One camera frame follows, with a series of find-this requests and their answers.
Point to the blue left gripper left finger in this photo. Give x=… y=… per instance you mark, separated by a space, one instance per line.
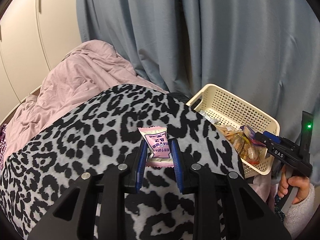
x=143 y=155

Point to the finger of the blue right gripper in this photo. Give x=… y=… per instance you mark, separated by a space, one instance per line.
x=271 y=136

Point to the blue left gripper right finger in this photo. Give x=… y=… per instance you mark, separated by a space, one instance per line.
x=178 y=165

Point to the blue white wafer pack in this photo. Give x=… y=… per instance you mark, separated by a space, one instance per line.
x=250 y=134

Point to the clear bag of round biscuits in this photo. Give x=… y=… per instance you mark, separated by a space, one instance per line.
x=243 y=146

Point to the pink small snack packet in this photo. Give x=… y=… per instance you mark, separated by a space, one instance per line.
x=160 y=154

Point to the fluffy white sleeve forearm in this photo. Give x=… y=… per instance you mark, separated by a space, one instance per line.
x=300 y=214

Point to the person right hand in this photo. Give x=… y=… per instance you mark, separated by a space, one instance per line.
x=302 y=183

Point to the leopard print blanket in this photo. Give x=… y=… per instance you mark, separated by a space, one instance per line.
x=98 y=135

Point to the cream perforated plastic basket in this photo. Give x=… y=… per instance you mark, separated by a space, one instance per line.
x=231 y=110

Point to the blue-grey curtain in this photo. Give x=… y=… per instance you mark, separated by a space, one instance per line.
x=264 y=51

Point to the pink duvet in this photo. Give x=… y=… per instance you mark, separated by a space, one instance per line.
x=89 y=69

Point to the purple white patterned cloth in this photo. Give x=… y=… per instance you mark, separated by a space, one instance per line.
x=3 y=143

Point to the cream wardrobe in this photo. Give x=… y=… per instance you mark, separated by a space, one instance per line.
x=35 y=36

